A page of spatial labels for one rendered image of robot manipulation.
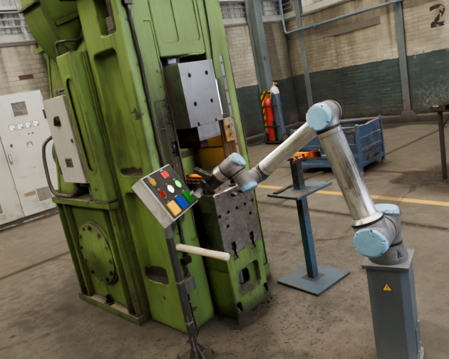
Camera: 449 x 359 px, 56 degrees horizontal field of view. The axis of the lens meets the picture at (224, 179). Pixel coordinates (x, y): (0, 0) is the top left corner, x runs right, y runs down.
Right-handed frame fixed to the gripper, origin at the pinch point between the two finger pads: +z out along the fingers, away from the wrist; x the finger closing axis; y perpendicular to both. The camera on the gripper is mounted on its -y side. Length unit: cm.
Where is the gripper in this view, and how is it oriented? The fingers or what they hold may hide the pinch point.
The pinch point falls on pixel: (190, 192)
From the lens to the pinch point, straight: 241.1
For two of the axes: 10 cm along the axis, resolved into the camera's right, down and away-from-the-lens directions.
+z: -7.1, 5.7, 4.1
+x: 3.1, -2.6, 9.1
